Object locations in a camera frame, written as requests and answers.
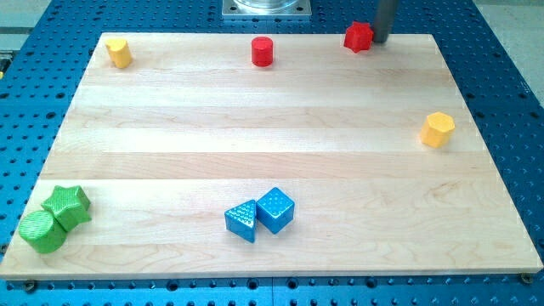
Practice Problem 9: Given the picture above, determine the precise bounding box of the yellow hexagon block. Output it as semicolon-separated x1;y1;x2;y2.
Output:
419;112;456;148

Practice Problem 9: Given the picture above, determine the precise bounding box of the yellow heart block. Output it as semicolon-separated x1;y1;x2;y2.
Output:
105;38;133;69

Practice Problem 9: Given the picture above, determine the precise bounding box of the blue cube block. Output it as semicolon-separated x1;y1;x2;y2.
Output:
257;187;295;234

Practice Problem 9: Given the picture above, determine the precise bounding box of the blue triangle block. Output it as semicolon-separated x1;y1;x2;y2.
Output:
224;200;257;243

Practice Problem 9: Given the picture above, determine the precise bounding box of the wooden board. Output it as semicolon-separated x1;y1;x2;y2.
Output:
1;33;542;280

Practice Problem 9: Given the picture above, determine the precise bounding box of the red cylinder block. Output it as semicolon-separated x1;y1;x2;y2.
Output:
251;37;274;67

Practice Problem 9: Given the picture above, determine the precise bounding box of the red star block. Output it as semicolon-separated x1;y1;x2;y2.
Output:
343;21;374;54

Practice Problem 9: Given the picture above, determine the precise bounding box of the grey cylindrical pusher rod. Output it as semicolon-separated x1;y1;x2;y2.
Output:
373;0;400;43

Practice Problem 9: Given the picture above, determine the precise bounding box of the green star block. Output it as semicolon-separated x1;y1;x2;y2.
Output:
41;185;92;232

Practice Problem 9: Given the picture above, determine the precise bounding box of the green cylinder block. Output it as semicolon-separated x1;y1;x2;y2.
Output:
19;210;67;253

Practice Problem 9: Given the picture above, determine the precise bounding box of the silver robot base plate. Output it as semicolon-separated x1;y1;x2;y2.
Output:
222;0;312;17

